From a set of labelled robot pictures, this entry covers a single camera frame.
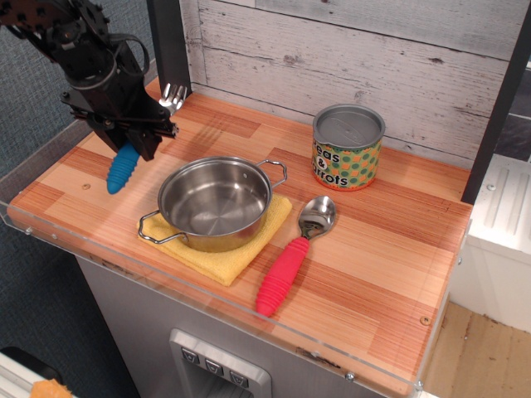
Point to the dark grey post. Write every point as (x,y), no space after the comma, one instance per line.
(502,105)
(170,50)

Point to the blue handled metal fork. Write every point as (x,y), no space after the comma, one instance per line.
(125,161)

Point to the dark grey right post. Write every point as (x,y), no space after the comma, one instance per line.
(502,105)

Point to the clear acrylic guard rail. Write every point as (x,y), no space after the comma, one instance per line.
(362,313)

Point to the silver dispenser button panel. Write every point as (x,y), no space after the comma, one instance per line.
(209,371)

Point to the yellow folded cloth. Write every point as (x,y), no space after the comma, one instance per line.
(224,267)

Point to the red handled metal spoon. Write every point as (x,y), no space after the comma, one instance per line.
(316,219)

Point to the peas and carrots can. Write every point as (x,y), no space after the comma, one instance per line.
(347,141)

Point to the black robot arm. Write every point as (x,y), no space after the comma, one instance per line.
(75,36)

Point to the orange object at corner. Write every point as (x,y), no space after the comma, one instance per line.
(49,389)

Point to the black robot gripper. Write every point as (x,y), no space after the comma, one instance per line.
(117,100)

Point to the silver steel pan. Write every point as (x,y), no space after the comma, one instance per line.
(214,204)

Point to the dark grey left post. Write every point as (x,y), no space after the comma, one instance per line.
(170,50)

